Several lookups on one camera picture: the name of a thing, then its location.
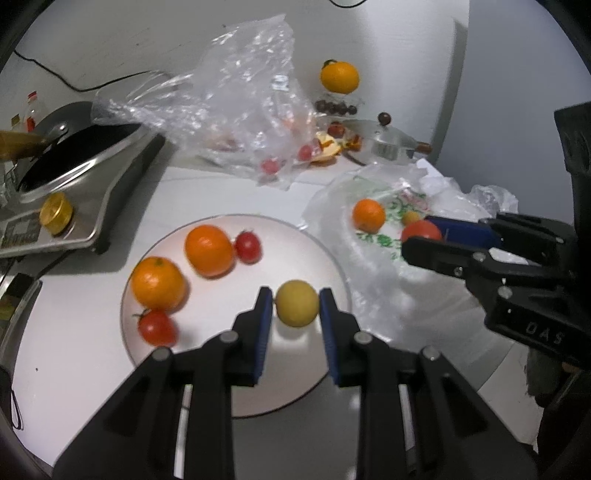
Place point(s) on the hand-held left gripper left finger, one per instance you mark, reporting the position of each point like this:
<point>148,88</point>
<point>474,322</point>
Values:
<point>263,323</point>

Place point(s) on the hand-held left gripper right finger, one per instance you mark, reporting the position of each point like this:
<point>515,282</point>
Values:
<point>328,332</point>

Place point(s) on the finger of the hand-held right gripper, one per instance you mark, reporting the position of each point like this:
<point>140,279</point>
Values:
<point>466,233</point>
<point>438,254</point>

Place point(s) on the small yellow round fruit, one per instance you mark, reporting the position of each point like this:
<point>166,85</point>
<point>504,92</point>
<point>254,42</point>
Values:
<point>298,303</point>
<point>411,217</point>

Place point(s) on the white round plate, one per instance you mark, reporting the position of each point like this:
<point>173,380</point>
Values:
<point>221,295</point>

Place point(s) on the small orange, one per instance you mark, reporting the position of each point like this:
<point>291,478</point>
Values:
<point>368,214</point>
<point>208,249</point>
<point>158,283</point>

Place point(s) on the crumpled white plastic bag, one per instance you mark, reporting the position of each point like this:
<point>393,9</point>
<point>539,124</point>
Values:
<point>438,180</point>

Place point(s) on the green printed plastic bag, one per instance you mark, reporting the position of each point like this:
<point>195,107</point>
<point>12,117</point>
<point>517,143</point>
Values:
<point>369,277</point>

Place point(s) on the steel pot with lid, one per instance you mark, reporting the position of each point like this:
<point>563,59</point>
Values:
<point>392,138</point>

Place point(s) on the orange peel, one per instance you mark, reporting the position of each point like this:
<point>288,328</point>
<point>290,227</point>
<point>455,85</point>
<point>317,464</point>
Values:
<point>328,147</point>

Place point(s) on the bagged red cherry tomato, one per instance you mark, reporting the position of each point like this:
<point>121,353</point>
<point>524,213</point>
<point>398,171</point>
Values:
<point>270,166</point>
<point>304,151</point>

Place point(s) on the loose red tomato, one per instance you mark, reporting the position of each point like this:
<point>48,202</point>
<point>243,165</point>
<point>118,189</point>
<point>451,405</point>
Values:
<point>335,129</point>

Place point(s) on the glass jar of dark fruit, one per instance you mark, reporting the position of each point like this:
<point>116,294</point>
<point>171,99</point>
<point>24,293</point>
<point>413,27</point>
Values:
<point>335,107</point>

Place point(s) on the large orange with leaf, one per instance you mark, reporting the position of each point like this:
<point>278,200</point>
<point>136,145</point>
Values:
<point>340,77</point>

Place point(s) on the steel induction cooker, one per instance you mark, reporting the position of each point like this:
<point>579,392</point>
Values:
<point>106,184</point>

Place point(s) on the crumpled clear plastic bag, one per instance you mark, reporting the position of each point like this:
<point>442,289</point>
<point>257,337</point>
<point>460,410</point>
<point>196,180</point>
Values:
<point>231,92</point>

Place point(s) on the gold round knob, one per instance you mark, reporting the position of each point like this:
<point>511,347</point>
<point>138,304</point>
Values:
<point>55,213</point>

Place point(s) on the red capped bottle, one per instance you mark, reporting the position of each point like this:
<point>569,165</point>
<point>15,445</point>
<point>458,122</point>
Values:
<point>33,110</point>

